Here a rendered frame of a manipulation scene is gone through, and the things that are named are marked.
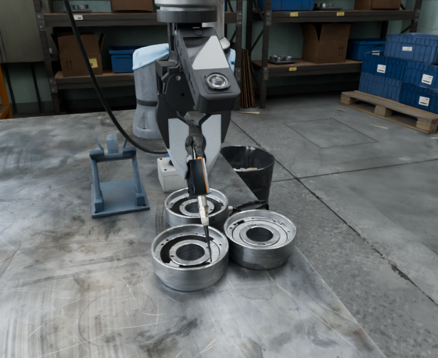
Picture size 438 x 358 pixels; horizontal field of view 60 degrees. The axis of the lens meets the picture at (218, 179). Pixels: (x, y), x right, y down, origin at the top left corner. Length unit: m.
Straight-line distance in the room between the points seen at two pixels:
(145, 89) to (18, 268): 0.58
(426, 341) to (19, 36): 3.99
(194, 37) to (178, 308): 0.32
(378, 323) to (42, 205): 1.33
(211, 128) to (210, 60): 0.10
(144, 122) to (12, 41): 3.36
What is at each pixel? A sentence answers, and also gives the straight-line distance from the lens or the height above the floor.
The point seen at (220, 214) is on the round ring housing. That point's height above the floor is 0.84.
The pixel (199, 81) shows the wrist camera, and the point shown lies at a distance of 0.40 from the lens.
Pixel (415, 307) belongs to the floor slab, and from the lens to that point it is 1.82.
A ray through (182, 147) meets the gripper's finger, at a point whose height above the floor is 0.97.
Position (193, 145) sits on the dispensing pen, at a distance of 0.52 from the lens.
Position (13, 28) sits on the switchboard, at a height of 0.88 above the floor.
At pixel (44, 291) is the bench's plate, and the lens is 0.56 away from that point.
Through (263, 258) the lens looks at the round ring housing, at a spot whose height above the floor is 0.82.
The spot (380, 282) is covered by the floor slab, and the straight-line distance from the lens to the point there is 1.89.
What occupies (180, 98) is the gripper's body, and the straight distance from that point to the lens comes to 0.47.
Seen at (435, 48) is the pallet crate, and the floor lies 0.71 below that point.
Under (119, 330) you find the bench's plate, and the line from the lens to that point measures 0.48.
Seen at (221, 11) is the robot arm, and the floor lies 1.11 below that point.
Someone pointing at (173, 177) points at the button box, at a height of 0.83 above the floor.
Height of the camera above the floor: 1.14
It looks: 26 degrees down
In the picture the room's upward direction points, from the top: straight up
